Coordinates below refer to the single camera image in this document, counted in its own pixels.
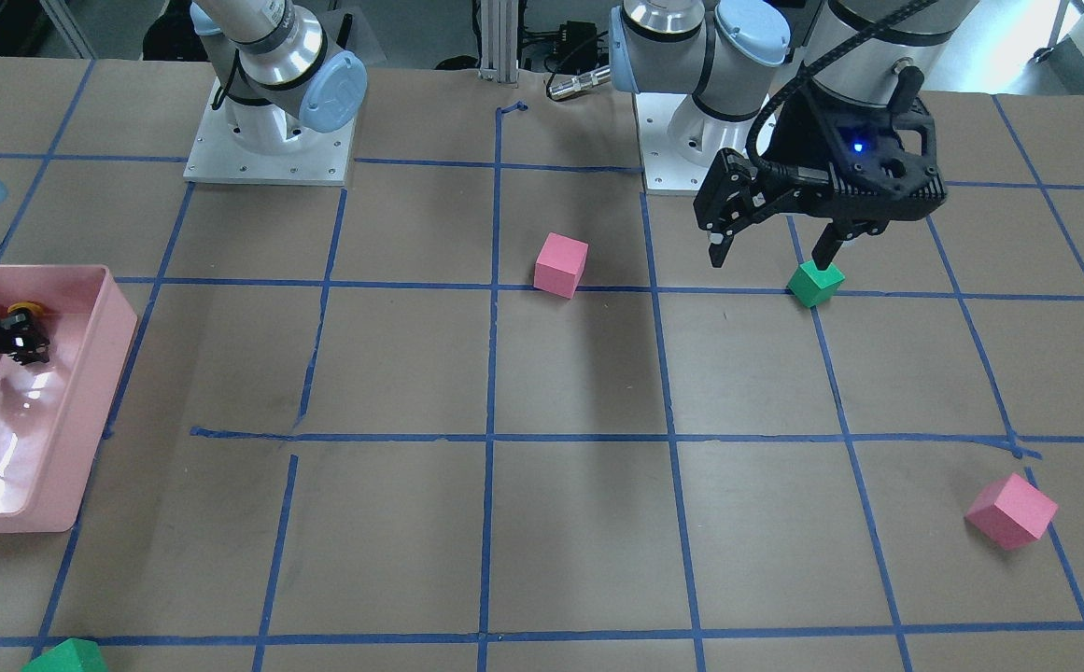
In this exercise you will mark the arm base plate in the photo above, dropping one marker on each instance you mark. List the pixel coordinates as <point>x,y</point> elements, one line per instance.
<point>678,141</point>
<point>249,145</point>

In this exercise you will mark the pink cube centre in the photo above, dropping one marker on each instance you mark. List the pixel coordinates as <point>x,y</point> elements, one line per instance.
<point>560,265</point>

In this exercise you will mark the green cube near left arm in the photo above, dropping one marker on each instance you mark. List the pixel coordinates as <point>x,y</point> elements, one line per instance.
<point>811,286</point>

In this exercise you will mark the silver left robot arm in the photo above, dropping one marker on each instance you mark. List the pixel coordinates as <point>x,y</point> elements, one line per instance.
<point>726,55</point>

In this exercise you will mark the yellow push button switch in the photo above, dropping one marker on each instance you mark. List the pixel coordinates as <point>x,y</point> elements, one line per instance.
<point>32,308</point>

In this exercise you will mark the green cube near bin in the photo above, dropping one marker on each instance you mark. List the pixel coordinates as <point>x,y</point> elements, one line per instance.
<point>71,655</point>

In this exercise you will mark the pink plastic bin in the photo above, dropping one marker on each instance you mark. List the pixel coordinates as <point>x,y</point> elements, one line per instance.
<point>53,414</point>

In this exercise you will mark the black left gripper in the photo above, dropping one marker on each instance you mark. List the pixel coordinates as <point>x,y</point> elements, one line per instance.
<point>801,140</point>

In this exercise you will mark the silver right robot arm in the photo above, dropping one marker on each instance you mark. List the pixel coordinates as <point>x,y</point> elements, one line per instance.
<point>279,53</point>

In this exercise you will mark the pink cube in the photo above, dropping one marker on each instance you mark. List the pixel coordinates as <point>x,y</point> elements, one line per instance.
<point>560,265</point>
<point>1012,512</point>

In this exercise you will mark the pink cube far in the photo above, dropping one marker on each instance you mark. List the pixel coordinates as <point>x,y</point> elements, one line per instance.
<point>1012,512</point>

